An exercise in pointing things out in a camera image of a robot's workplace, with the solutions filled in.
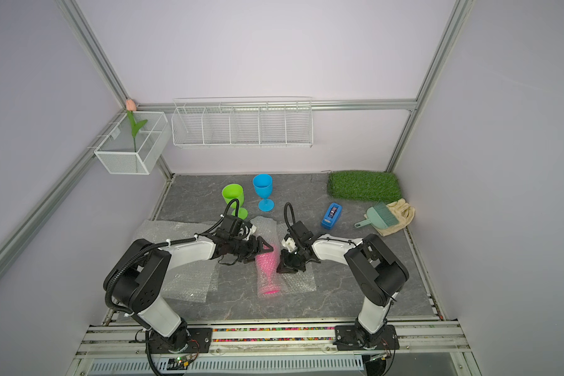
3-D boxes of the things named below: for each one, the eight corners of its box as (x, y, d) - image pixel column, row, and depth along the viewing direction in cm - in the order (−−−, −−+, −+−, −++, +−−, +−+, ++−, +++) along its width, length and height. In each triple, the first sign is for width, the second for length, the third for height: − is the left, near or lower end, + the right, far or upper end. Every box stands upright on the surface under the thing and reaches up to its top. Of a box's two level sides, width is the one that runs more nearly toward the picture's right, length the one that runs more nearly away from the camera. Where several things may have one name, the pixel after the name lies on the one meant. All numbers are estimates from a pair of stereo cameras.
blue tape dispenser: (319, 226, 102) (320, 221, 99) (330, 206, 109) (331, 201, 106) (331, 231, 100) (333, 226, 97) (342, 211, 107) (343, 206, 104)
